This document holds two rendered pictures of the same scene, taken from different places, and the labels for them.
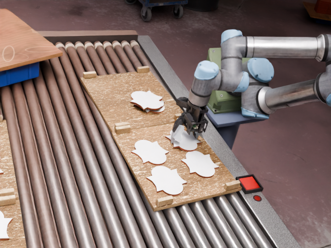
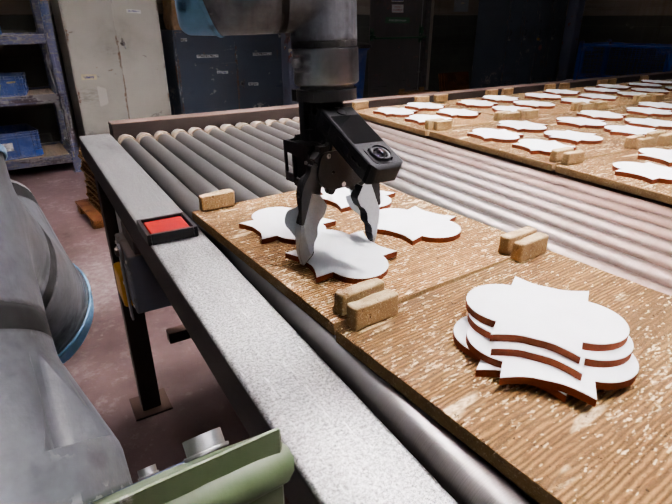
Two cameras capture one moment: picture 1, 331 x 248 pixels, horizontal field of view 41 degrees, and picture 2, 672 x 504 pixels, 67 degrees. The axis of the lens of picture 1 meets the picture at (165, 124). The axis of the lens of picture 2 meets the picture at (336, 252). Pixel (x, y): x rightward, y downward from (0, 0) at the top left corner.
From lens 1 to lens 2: 2.14 m
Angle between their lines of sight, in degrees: 119
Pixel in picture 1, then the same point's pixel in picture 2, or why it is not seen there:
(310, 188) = not seen: outside the picture
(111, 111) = (614, 291)
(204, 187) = (276, 201)
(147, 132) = (453, 261)
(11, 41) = not seen: outside the picture
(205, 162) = (274, 224)
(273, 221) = (144, 201)
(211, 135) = (245, 319)
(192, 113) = not seen: hidden behind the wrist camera
